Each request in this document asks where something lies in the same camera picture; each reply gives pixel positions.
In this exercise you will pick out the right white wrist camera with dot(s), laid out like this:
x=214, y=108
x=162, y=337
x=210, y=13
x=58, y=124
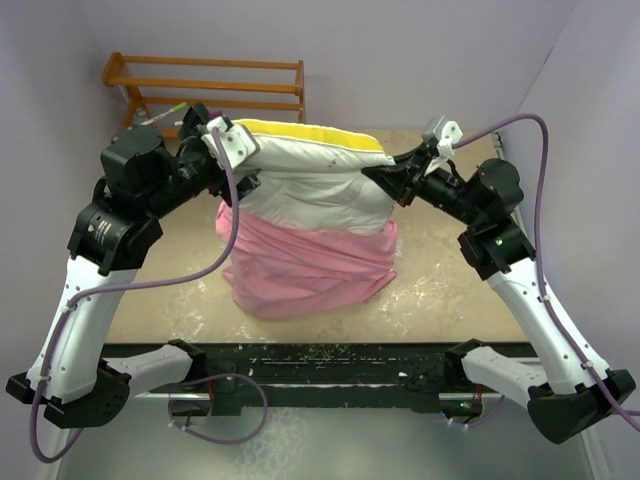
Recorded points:
x=440, y=136

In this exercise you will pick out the white yellow pillow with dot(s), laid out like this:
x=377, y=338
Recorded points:
x=310, y=178

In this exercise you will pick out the green capped marker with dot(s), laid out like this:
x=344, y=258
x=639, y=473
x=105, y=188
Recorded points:
x=172, y=110

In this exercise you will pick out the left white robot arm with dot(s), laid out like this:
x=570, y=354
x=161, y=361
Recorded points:
x=70, y=384

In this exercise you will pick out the pink satin pillowcase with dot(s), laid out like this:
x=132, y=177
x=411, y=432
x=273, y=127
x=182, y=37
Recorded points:
x=277, y=272

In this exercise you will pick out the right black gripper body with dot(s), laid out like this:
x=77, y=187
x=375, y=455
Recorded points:
x=417, y=167

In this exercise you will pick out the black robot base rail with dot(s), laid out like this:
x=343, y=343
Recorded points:
x=332, y=375

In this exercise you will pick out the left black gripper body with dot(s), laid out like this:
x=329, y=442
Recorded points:
x=189, y=134

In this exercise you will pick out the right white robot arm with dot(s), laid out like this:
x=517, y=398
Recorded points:
x=574, y=388

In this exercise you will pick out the wooden shelf rack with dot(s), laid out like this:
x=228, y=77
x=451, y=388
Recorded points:
x=153, y=84

